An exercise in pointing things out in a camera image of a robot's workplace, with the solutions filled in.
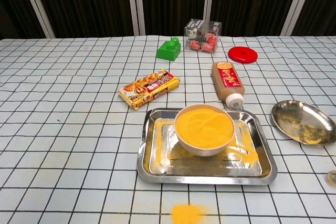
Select beige bowl of yellow powder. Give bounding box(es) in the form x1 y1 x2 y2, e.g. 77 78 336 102
174 103 235 157

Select rectangular stainless steel tray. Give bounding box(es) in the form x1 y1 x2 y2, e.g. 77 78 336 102
136 107 278 186

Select white black checkered tablecloth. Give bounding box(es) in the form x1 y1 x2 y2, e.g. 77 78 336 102
0 35 336 224

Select yellow snack package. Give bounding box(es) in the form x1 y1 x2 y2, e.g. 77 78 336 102
118 69 181 111

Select green toy building block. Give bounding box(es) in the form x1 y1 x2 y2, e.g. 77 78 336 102
156 37 182 62

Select brown juice bottle red label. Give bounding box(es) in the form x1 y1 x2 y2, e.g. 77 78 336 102
211 61 246 111

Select clear plastic box red items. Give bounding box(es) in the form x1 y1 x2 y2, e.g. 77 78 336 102
183 18 222 55

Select red round plastic disc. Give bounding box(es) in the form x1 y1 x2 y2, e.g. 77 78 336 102
227 46 259 65

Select spilled yellow powder pile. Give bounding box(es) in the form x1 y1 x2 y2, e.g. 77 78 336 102
170 203 211 224

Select round stainless steel plate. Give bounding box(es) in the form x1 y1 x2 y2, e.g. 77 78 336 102
271 100 336 146

